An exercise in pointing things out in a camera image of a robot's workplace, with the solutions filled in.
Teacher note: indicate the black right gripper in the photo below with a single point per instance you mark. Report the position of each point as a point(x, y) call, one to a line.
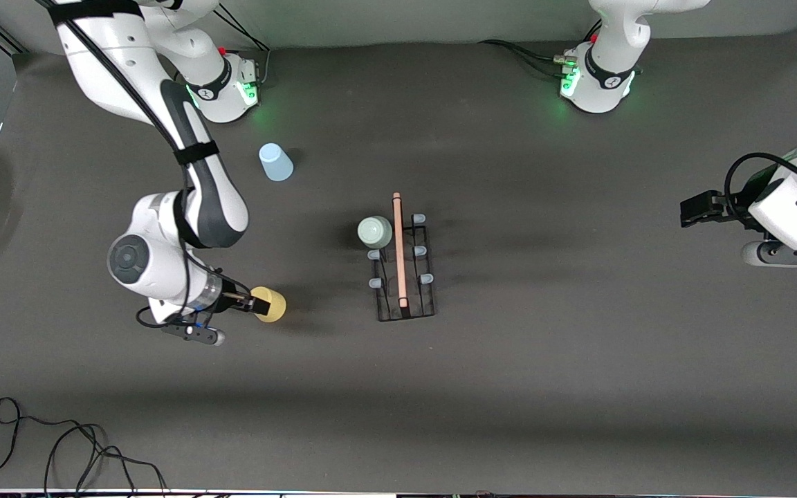
point(230, 297)

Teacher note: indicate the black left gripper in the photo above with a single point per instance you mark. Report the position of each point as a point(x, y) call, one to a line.
point(732, 209)

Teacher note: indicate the yellow plastic cup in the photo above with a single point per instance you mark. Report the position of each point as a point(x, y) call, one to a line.
point(274, 308)

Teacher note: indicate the light blue plastic cup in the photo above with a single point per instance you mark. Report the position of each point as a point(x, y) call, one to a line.
point(276, 164)

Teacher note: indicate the pale green plastic cup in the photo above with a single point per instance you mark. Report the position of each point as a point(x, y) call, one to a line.
point(375, 233)

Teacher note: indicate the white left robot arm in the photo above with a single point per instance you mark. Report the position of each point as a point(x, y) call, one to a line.
point(606, 76)

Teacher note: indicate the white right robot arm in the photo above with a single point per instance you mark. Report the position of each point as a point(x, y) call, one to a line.
point(156, 263)

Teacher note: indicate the dark grey table mat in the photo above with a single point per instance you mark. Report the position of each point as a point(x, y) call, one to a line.
point(509, 380)

